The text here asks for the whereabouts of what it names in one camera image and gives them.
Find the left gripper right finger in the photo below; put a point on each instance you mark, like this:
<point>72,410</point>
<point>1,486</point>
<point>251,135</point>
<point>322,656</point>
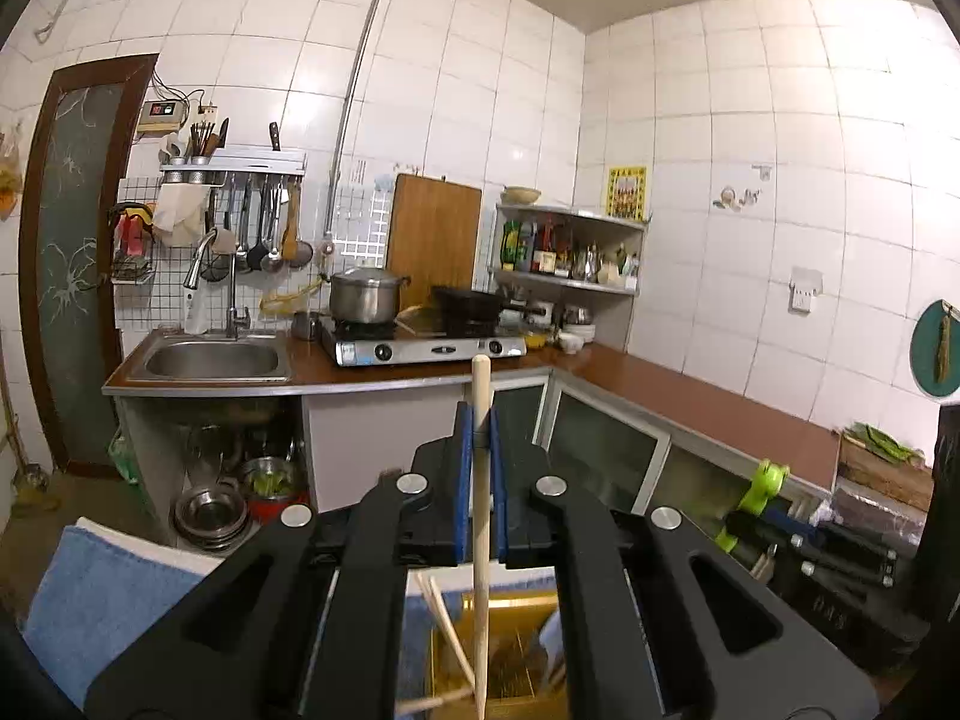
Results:
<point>498,489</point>

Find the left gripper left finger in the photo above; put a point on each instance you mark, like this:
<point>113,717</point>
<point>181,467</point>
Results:
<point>463,438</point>

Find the long light wooden chopstick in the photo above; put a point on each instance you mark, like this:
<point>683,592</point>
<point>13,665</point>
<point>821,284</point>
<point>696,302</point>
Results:
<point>481,498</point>

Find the green frog handled utensil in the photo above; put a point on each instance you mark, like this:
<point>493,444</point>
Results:
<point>765,485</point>

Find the chopstick in holder left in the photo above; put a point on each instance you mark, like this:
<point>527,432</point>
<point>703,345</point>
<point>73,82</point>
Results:
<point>434,598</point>

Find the chopstick in holder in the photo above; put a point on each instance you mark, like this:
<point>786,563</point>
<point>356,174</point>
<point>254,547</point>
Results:
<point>413,706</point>
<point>434,598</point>

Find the black wok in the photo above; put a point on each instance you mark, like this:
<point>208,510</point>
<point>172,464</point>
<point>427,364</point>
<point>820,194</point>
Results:
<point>465,311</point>

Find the gas stove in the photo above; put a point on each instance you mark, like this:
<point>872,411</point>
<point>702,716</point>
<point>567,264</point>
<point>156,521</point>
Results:
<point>399,344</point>

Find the steel cooking pot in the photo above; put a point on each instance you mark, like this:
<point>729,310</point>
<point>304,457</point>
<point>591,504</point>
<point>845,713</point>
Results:
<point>365,295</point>

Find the yellow perforated utensil holder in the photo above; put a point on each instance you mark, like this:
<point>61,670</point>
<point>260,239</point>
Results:
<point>518,685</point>

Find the wooden cutting board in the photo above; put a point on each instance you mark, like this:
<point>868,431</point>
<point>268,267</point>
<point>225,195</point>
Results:
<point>433,236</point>

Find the chopstick in holder right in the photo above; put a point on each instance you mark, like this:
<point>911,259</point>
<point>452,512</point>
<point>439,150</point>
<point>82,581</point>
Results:
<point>413,706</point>

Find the stacked steel bowls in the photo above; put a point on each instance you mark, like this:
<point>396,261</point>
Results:
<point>212,516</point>

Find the chrome sink faucet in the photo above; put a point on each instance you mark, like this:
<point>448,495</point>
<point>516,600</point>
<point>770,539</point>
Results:
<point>215,254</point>

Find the stainless steel sink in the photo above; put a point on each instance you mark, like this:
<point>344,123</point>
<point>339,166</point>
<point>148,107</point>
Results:
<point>177,363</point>

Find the blue fluffy towel mat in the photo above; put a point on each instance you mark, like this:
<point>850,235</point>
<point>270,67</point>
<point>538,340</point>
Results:
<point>102,590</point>

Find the dark wooden door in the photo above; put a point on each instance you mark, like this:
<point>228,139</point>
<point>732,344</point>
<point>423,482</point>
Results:
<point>79,154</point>

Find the corner wall shelf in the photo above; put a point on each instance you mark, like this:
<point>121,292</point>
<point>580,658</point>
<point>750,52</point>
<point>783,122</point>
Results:
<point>570,259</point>

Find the yellow wall picture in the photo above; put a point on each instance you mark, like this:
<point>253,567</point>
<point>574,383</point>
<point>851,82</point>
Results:
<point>625,193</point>

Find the white wall socket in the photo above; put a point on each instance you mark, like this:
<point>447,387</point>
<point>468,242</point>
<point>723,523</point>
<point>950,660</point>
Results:
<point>805,285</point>

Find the wall utensil rack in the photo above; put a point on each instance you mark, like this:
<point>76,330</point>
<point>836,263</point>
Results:
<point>240,189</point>

